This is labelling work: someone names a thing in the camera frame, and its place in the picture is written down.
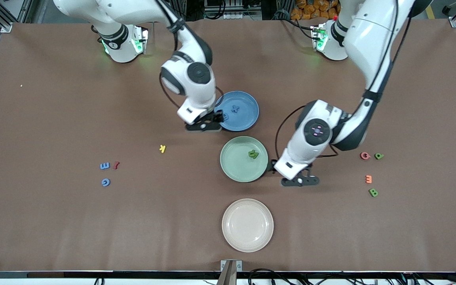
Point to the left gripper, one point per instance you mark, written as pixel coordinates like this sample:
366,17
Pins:
274,162

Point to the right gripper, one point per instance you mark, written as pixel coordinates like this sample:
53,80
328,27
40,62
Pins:
215,117

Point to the green letter N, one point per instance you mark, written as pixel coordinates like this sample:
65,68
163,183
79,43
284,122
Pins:
256,156

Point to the blue letter x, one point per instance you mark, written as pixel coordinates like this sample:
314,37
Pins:
234,108

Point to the green letter B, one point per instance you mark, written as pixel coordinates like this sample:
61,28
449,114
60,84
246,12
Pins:
373,192

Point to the green letter a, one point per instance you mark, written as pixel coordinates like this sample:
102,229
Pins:
379,156

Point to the blue letter E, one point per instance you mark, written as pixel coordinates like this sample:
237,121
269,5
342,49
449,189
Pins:
105,166

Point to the blue round letter G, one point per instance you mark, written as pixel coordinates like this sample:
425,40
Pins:
103,182

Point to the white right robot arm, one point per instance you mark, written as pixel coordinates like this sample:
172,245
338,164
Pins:
202,97

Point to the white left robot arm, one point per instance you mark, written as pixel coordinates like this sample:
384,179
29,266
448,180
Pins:
370,35

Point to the blue plate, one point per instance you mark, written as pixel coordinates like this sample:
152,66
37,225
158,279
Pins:
247,118

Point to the green plate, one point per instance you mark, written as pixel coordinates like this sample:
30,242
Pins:
236,166

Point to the yellow letter k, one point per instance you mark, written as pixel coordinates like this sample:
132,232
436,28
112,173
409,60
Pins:
162,149

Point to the pink beige plate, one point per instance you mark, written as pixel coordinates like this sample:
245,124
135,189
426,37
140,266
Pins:
247,225

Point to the pink letter G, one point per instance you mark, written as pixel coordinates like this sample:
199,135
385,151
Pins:
362,156

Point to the white power strip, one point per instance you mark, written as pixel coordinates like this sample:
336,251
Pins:
244,16

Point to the base connector box green light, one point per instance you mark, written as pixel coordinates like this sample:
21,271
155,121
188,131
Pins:
318,37
140,39

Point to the dark red letter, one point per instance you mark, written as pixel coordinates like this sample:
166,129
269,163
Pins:
116,165

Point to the bag of orange fruits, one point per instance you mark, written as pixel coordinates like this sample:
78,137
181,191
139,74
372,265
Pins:
307,10

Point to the brown table cover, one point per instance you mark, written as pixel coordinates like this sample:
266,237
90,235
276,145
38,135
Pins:
54,229

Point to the metal camera pole bracket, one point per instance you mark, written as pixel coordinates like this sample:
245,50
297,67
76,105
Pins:
231,277

